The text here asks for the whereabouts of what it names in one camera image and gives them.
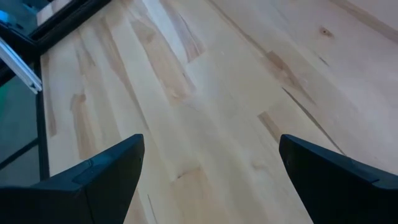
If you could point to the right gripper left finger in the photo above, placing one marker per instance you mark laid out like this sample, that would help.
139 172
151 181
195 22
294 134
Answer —
77 199

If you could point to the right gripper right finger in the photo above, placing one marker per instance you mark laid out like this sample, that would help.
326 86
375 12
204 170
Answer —
342 193

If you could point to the silver aluminium extrusion bar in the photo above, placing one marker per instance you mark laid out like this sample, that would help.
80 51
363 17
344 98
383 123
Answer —
18 67

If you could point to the black aluminium table frame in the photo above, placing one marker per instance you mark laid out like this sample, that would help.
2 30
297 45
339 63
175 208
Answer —
62 21

